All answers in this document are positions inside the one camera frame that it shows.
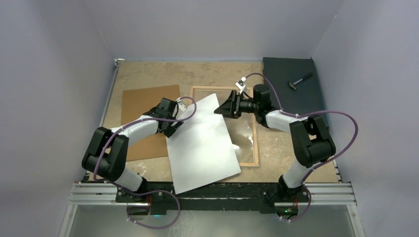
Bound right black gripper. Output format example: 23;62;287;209
214;90;259;119

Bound brown cardboard backing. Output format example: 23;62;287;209
121;84;180;161

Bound printed photo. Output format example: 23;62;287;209
167;93;241;194

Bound white wooden picture frame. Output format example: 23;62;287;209
190;85;260;167

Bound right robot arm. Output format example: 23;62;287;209
214;84;336;201

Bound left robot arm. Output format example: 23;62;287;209
82;98;186;202

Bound small hammer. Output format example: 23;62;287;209
289;72;314;90

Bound black foam block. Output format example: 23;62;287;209
262;57;325;115

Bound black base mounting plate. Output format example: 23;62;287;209
116;181;309;215

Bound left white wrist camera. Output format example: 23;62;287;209
176;97;188;114

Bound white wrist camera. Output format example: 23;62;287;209
235;77;247;95
176;97;188;114

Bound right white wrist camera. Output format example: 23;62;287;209
235;77;247;95

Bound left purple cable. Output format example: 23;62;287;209
93;96;198;229

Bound purple cable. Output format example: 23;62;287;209
93;96;198;229
244;72;359;224

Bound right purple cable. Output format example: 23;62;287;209
244;72;359;224

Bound aluminium rail frame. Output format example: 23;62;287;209
60;61;365;237

